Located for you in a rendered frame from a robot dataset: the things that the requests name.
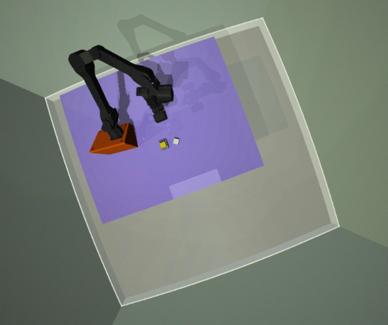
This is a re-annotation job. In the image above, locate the yellow button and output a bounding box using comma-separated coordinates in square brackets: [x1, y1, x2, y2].
[158, 140, 169, 150]

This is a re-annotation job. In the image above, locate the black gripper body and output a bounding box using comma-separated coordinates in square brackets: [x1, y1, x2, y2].
[146, 99, 168, 123]

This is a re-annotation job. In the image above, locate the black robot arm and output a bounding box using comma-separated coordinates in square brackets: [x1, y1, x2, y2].
[68, 45, 174, 141]

